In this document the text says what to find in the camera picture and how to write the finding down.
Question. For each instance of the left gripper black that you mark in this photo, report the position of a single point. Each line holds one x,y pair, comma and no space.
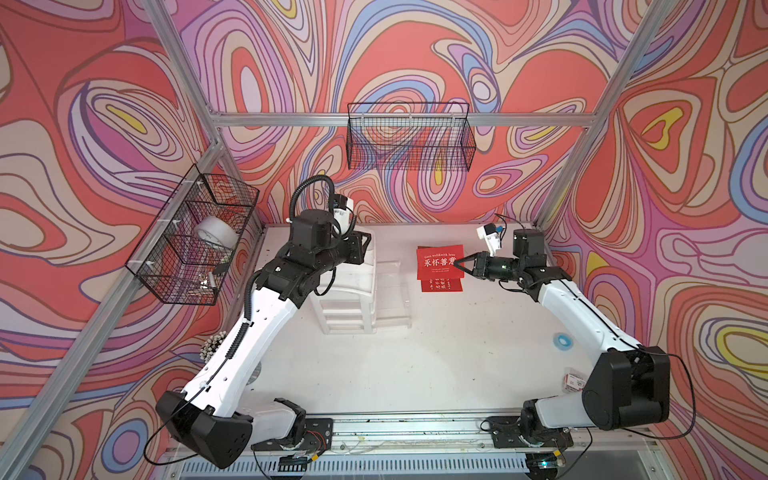
356,251

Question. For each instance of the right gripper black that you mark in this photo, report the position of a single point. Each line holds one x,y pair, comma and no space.
480,265

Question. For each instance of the red postcard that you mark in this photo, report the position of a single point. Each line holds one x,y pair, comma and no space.
441,285
434,263

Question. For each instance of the white plastic drawer organizer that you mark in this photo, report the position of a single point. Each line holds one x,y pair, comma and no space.
348,308

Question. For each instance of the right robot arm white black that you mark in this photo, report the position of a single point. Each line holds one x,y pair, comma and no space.
628,385

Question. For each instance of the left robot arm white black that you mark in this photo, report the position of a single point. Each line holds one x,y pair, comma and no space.
203,416

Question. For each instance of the white tape roll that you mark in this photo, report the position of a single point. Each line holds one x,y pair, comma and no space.
216,232

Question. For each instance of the small red white packet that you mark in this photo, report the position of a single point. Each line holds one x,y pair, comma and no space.
573,382

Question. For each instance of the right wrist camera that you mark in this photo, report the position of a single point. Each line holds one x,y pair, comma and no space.
492,235

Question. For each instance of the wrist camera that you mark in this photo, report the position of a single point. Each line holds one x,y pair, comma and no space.
343,213
492,235

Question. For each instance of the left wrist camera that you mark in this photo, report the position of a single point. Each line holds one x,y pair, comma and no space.
343,213

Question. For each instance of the black wire basket back wall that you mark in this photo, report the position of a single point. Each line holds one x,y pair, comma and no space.
410,136

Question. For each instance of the black wire basket wall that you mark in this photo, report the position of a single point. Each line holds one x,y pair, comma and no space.
410,136
170,261

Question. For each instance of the black wire basket left wall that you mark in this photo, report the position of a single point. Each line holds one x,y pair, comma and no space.
170,261

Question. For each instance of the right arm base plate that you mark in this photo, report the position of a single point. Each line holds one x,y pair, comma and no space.
516,432

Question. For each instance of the aluminium front rail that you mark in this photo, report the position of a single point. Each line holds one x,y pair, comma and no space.
406,433

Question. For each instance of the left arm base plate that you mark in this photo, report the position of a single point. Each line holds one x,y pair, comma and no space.
312,435

